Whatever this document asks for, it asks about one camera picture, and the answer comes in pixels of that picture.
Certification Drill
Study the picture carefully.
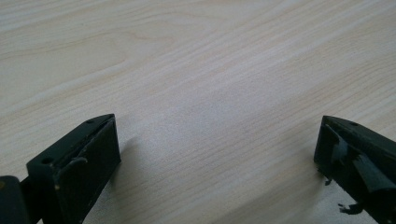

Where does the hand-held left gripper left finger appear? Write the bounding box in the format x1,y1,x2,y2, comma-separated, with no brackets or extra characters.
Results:
25,113,122,224

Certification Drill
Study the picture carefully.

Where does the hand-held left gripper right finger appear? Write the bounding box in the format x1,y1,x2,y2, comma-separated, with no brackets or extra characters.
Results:
313,115,396,224

